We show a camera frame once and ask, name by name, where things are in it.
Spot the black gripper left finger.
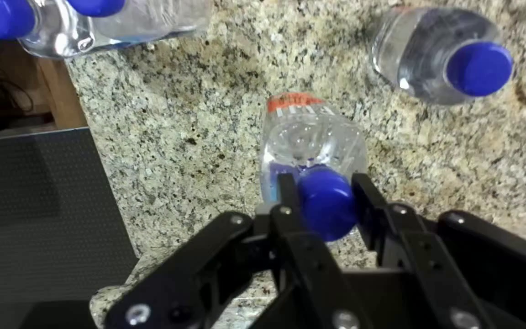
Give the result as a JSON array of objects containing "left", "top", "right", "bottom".
[{"left": 105, "top": 171, "right": 362, "bottom": 329}]

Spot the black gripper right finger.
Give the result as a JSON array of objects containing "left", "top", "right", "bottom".
[{"left": 353, "top": 174, "right": 526, "bottom": 329}]

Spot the Fiji water bottle red label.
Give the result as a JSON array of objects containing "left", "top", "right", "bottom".
[{"left": 369, "top": 6, "right": 516, "bottom": 107}]

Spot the Fiji water bottle front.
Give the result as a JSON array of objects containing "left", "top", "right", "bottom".
[{"left": 0, "top": 0, "right": 35, "bottom": 41}]

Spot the black perforated panel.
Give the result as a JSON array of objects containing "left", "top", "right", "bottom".
[{"left": 0, "top": 127, "right": 139, "bottom": 329}]

